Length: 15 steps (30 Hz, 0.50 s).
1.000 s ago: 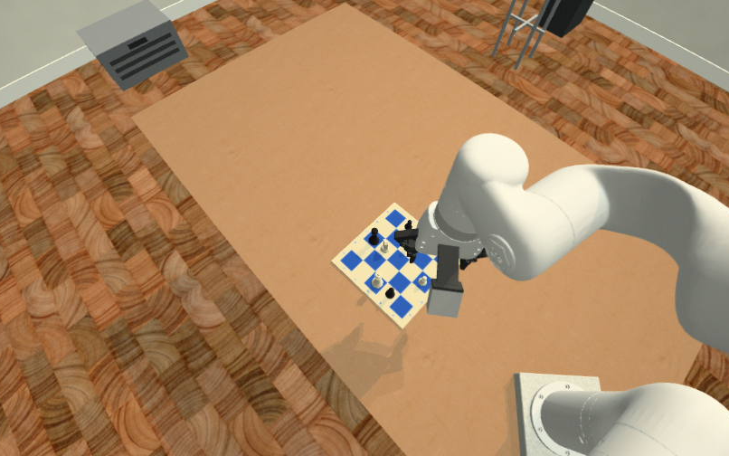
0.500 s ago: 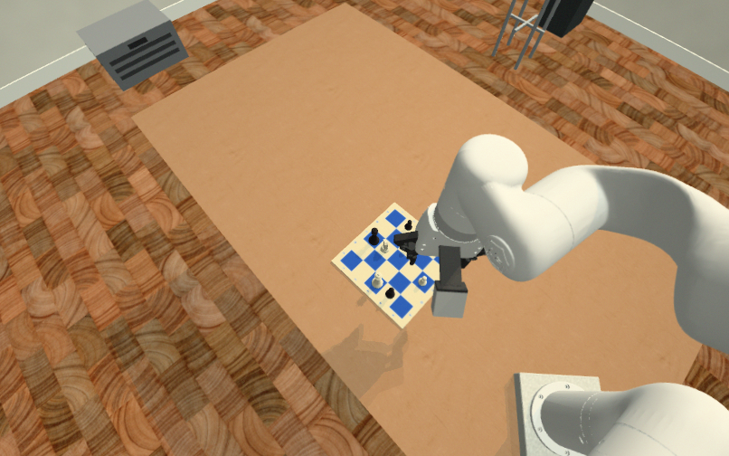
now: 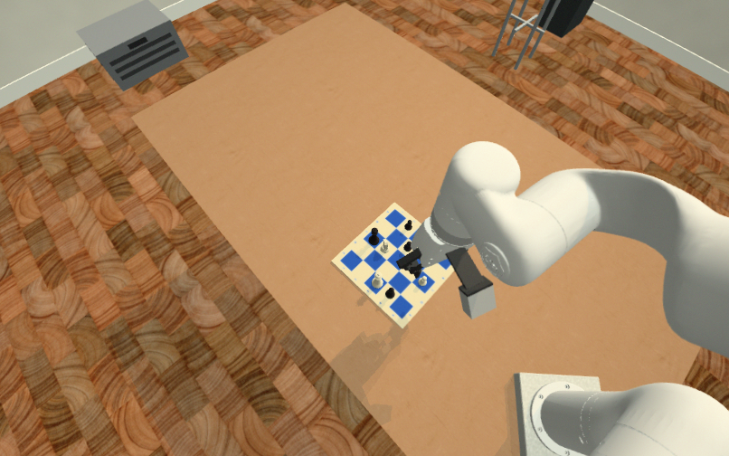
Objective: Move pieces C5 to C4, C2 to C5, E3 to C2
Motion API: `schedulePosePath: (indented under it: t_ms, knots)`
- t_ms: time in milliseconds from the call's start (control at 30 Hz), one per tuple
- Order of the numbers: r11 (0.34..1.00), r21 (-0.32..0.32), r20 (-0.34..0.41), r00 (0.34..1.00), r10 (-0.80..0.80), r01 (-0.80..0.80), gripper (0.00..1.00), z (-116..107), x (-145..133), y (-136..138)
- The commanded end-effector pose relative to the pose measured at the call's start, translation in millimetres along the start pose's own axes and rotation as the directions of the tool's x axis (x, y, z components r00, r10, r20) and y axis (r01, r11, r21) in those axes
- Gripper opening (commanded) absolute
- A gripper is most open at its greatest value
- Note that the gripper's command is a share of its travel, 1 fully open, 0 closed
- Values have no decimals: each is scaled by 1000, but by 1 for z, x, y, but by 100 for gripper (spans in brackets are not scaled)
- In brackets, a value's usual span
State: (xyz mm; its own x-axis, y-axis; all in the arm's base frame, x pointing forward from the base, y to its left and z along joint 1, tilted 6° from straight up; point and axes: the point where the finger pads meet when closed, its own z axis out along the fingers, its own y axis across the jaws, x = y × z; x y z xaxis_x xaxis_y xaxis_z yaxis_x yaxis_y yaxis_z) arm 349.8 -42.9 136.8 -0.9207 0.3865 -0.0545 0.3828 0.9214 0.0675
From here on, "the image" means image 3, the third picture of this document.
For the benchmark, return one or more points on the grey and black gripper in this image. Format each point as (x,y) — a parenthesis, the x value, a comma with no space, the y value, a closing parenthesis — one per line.
(428,248)

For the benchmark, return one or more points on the blue and cream chessboard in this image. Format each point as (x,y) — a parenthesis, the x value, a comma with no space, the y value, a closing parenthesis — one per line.
(360,261)

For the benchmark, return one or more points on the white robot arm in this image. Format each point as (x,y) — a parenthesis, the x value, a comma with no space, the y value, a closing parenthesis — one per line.
(518,239)

